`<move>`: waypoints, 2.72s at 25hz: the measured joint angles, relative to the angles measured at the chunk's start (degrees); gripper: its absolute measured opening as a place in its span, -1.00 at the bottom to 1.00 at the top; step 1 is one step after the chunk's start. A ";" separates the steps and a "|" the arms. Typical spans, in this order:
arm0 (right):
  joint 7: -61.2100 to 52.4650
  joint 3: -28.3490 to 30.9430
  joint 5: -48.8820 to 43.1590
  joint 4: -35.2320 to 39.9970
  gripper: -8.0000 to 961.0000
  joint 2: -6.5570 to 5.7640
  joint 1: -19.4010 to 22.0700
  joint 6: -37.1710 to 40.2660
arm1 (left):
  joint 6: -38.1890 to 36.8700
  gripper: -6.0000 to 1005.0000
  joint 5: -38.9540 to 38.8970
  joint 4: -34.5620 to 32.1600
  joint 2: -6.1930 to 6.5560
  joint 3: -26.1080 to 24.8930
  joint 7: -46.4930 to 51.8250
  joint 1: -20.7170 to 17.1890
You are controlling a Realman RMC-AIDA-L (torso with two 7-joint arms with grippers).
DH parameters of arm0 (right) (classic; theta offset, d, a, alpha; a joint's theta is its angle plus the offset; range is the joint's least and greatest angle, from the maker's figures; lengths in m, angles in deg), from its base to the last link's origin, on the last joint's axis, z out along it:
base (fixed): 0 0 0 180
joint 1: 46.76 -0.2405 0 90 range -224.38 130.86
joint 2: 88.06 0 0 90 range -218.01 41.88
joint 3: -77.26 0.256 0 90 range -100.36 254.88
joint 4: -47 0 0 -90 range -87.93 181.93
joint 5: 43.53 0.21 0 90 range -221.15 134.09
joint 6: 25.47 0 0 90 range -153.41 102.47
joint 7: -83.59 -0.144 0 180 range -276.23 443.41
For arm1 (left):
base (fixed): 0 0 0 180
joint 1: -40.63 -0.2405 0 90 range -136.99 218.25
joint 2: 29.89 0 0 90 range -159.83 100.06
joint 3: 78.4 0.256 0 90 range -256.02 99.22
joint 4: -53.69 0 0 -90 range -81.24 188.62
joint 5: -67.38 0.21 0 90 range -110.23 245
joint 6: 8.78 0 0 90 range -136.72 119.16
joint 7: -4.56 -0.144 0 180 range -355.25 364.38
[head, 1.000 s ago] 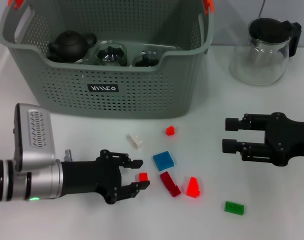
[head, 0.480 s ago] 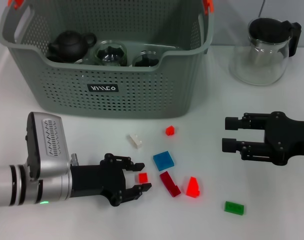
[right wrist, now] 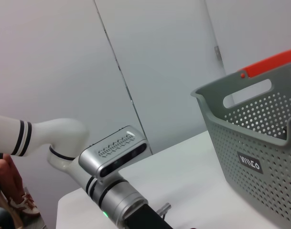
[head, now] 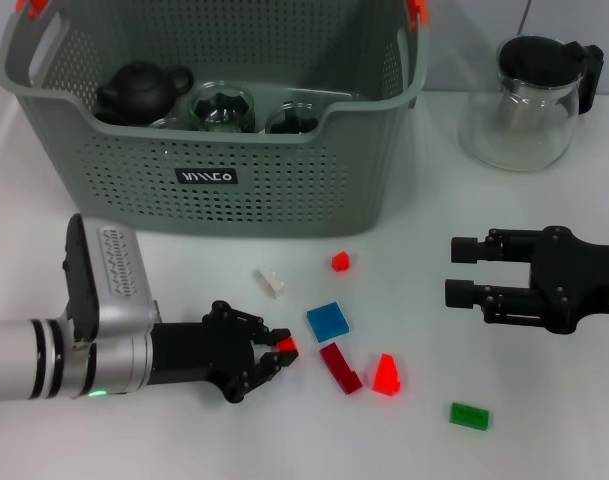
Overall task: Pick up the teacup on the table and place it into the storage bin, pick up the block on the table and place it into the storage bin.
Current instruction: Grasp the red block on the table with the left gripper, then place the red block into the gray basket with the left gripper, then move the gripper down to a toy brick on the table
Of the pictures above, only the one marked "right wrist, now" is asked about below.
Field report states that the white brown sneaker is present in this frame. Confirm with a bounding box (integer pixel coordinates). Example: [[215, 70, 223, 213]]
[[8, 192, 41, 217]]

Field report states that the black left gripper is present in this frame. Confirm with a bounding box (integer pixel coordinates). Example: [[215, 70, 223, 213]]
[[125, 203, 173, 229]]

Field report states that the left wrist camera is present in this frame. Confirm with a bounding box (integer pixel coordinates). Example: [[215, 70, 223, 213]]
[[78, 125, 148, 178]]

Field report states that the left gripper silver connector plug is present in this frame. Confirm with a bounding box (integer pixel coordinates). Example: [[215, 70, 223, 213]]
[[157, 202, 172, 214]]

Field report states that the grey perforated plastic storage bin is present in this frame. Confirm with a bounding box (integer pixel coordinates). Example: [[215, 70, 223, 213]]
[[191, 47, 291, 229]]

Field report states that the wooden furniture leg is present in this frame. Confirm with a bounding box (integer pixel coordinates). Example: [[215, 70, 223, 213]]
[[0, 188, 24, 229]]

